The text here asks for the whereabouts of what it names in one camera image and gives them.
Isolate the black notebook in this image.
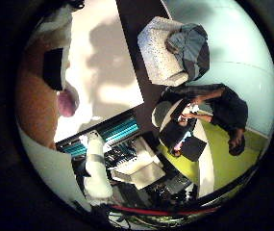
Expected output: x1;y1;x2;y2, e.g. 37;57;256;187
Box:
178;136;208;163

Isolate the white curved desk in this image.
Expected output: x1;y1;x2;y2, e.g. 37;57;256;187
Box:
151;99;216;198

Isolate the teal storage rack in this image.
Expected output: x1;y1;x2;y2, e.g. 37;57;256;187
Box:
61;115;140;158

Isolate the white dotted armchair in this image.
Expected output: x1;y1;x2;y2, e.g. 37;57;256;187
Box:
137;15;190;88

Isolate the black laptop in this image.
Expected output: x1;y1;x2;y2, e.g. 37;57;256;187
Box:
158;116;197;152

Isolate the purple eggplant plush toy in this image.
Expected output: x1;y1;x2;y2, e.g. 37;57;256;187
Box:
56;85;81;118

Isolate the blue grey jacket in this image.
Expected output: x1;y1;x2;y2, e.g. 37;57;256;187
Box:
164;22;211;82

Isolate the red bar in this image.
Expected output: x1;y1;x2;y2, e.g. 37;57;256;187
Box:
111;203;221;218

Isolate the person in dark shirt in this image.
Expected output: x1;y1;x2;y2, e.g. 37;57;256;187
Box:
160;84;250;157

